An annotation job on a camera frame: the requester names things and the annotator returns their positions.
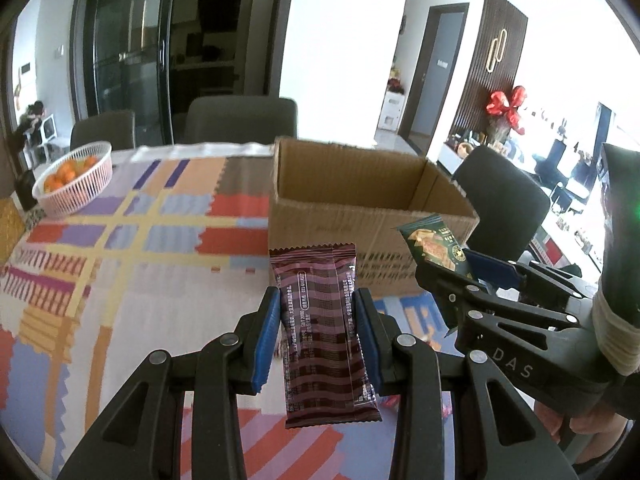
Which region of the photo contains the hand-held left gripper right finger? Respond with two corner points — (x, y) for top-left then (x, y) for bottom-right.
(352, 287), (578, 480)

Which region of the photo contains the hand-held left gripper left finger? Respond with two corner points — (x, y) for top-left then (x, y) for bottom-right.
(57, 287), (283, 480)

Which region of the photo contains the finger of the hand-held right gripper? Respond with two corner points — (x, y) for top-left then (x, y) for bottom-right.
(414, 262), (583, 346)
(462, 249), (598, 306)

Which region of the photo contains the maroon striped snack packet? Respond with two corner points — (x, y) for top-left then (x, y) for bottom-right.
(268, 242), (383, 429)

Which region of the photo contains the dark green snack packet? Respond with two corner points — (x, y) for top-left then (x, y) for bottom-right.
(397, 214), (473, 281)

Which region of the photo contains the brown cardboard box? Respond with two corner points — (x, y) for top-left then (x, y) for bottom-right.
(268, 137), (481, 301)

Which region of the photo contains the person's right hand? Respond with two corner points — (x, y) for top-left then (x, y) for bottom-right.
(570, 402), (628, 466)

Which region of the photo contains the grey dining chair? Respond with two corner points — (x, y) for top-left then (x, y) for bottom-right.
(452, 146), (551, 266)
(70, 110), (137, 152)
(182, 96), (299, 145)

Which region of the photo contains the colourful printed table mat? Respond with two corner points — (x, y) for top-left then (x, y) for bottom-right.
(0, 142), (563, 480)

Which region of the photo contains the white shelf unit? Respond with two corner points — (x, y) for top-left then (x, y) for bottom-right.
(376, 92), (406, 133)

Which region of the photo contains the grey interior door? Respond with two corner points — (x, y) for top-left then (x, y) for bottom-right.
(400, 4), (470, 136)

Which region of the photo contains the white basket of oranges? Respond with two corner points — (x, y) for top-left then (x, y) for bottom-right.
(31, 141), (115, 218)

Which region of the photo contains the pile of oranges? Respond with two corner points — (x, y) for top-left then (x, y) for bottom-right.
(44, 156), (98, 193)

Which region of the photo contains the small black container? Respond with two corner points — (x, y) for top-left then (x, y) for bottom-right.
(15, 170), (38, 211)

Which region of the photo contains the black glass sliding door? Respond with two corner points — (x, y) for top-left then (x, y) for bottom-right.
(70, 0), (296, 148)

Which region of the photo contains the dark slatted wall panel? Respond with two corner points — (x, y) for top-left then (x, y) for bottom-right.
(452, 0), (530, 146)

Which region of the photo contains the gold wall ornament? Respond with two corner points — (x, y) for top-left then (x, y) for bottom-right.
(487, 30), (508, 73)

